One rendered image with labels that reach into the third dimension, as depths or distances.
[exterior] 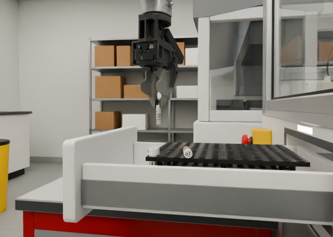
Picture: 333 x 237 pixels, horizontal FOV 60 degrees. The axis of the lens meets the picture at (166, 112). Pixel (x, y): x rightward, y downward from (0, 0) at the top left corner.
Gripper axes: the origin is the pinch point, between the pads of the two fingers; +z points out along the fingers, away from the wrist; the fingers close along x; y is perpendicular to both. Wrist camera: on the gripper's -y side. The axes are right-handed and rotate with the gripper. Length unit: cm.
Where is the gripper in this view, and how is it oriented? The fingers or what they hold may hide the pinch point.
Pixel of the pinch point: (159, 102)
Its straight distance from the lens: 70.6
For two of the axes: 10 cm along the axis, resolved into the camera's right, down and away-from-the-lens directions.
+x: 8.9, 0.0, -4.6
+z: -0.1, 10.0, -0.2
